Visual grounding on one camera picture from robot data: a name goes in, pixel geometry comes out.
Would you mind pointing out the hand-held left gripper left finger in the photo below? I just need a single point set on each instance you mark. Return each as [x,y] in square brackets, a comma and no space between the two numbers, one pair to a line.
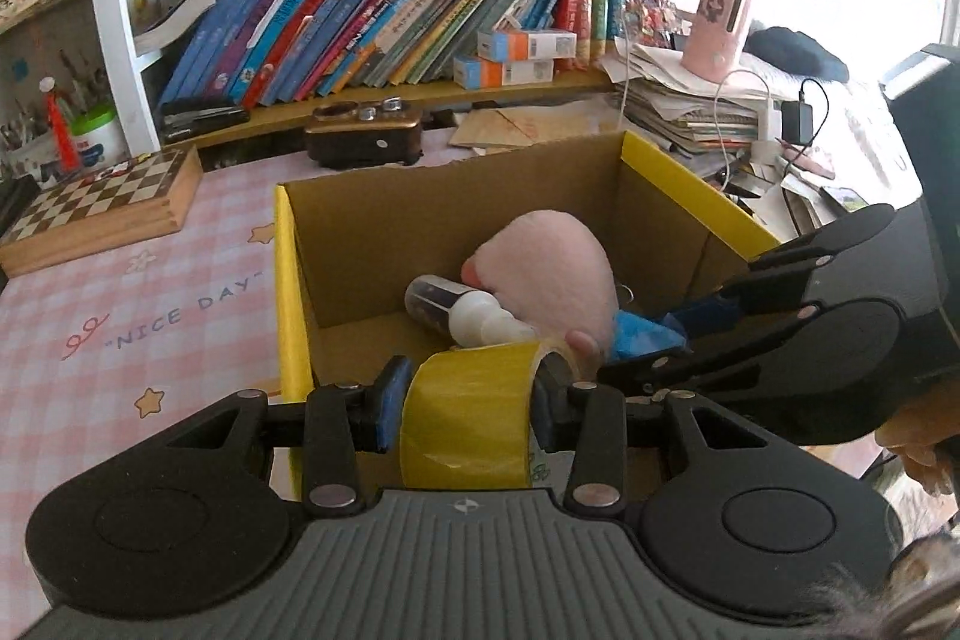
[390,407]

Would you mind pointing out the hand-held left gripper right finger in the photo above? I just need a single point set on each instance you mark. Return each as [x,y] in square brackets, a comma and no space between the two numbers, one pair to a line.
[546,411]

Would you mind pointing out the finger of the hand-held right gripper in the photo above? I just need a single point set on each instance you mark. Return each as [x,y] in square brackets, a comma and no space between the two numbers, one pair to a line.
[675,374]
[712,314]

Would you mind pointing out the light blue soft item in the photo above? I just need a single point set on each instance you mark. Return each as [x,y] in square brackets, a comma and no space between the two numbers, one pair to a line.
[641,336]

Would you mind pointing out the yellow tape roll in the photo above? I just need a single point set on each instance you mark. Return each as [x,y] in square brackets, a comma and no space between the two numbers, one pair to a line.
[465,407]

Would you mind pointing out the small spray bottle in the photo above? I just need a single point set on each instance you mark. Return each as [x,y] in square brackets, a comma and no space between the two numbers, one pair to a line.
[480,314]

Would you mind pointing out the pink plush pig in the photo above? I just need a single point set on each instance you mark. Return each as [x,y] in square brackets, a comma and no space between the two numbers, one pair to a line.
[547,265]

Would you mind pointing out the yellow cardboard box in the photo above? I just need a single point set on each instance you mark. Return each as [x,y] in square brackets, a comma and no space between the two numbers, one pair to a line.
[450,220]

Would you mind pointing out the person's right hand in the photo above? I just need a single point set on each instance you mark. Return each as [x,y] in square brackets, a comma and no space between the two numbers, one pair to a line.
[930,445]

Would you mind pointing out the stack of papers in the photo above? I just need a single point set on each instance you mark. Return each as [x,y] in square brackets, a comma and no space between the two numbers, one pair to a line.
[690,108]

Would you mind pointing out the black power adapter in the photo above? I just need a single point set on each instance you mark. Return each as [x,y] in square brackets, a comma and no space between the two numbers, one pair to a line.
[796,123]

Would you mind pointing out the brown paper envelope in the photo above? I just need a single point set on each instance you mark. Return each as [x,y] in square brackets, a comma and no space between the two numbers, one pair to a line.
[525,126]

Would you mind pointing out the black cap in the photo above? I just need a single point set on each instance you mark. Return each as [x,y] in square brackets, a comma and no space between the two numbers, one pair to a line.
[795,54]

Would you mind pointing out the dark brown box with knobs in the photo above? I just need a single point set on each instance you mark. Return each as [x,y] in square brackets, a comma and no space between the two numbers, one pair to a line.
[360,134]

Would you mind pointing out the pink desk gadget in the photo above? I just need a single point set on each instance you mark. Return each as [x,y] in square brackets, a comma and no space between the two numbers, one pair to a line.
[716,29]

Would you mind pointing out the orange and white carton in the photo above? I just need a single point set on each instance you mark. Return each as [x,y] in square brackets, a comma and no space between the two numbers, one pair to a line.
[529,45]
[502,72]

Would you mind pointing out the black stapler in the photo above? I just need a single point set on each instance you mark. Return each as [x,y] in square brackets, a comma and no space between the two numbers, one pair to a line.
[202,119]

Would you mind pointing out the wooden chessboard box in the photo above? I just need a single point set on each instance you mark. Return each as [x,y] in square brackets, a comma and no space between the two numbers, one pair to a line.
[97,197]

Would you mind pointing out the row of colourful books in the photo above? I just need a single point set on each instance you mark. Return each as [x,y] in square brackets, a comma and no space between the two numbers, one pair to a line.
[337,33]

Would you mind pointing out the white jar green lid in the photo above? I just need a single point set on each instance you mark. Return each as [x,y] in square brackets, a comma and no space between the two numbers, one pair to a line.
[97,138]

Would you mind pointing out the red glue bottle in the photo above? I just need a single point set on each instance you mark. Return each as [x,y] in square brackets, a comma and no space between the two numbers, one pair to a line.
[60,123]

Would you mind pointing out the white bookshelf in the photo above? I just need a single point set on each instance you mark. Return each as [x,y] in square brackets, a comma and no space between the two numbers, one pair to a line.
[112,10]

